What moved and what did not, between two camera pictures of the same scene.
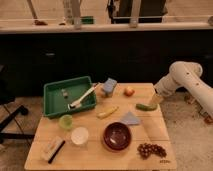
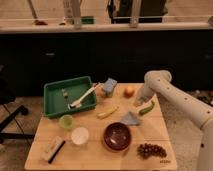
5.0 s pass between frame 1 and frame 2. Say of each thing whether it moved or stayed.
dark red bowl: stayed
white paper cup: stayed
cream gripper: moved
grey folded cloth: stayed
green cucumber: moved
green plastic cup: stayed
